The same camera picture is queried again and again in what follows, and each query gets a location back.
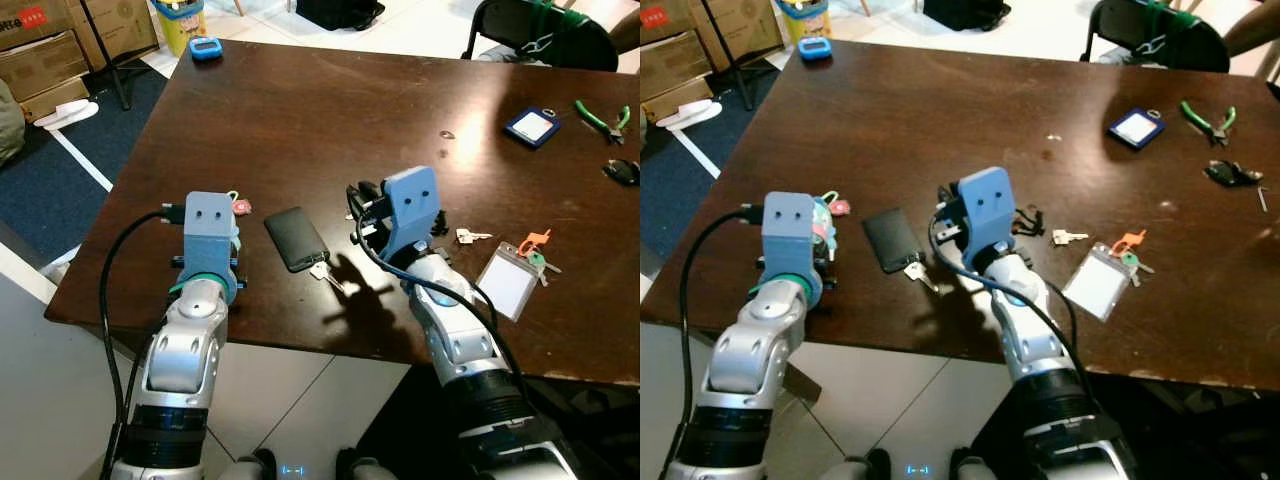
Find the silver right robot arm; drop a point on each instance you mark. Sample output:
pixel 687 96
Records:
pixel 470 340
pixel 1040 340

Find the person forearm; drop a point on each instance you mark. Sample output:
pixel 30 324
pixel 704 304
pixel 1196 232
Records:
pixel 1255 28
pixel 628 30

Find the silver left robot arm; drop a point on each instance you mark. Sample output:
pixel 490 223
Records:
pixel 185 340
pixel 750 345

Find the small silver key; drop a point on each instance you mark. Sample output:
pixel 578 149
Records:
pixel 1066 237
pixel 468 236

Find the teal key tag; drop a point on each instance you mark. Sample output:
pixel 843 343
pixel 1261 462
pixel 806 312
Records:
pixel 822 228

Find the black key pouch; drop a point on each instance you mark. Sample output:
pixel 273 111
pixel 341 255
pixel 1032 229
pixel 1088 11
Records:
pixel 894 240
pixel 296 238

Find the silver key on pouch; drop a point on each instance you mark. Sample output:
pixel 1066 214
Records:
pixel 328 276
pixel 920 274

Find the pink key tag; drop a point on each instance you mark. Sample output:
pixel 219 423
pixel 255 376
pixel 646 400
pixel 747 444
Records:
pixel 838 206
pixel 240 206

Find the clear plastic badge holder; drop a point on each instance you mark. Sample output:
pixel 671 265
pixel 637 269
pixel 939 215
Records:
pixel 506 284
pixel 1098 284

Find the orange key tag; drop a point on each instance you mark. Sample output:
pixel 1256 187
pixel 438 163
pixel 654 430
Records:
pixel 1130 241
pixel 536 242

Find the green key tag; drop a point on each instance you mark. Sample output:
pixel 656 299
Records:
pixel 538 262
pixel 1130 262

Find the dark blue badge holder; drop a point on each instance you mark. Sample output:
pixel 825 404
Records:
pixel 532 126
pixel 1136 127

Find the dark blue rug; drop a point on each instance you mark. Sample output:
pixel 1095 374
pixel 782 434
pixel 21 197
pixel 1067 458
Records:
pixel 670 190
pixel 50 190

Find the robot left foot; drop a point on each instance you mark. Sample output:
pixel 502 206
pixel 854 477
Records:
pixel 866 466
pixel 250 466

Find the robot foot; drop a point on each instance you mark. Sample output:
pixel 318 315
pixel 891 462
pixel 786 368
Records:
pixel 975 468
pixel 250 466
pixel 866 466
pixel 362 468

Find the black bag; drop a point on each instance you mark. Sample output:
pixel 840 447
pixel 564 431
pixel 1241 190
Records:
pixel 340 12
pixel 965 12

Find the white slipper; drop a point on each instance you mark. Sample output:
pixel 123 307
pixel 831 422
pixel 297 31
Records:
pixel 690 114
pixel 66 114

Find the blue digital timer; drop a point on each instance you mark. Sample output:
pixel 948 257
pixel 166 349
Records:
pixel 205 48
pixel 815 48

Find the black chair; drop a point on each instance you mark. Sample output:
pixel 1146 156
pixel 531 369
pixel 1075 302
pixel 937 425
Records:
pixel 560 45
pixel 1170 48

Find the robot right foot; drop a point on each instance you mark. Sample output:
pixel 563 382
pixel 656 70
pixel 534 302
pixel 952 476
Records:
pixel 362 468
pixel 975 468

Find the black tripod stand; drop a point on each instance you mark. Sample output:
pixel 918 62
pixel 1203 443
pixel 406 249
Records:
pixel 738 60
pixel 112 60

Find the yellow container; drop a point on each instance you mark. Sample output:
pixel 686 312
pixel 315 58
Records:
pixel 182 28
pixel 804 20

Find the plain cardboard box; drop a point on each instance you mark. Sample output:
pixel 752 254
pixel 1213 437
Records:
pixel 675 68
pixel 45 68

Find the tall cardboard box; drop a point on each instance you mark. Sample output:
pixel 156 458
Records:
pixel 125 25
pixel 760 25

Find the olive grey bag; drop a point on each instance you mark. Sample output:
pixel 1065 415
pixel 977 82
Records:
pixel 10 125

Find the cardboard box with red label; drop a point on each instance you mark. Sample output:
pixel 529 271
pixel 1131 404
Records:
pixel 30 20
pixel 662 18

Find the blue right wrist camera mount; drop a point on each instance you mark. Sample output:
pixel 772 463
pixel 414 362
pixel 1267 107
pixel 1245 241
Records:
pixel 412 208
pixel 988 208

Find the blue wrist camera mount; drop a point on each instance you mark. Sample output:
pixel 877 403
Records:
pixel 988 208
pixel 412 208
pixel 208 228
pixel 786 228

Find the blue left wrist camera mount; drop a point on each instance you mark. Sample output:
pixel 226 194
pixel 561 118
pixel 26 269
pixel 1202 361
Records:
pixel 786 228
pixel 208 228

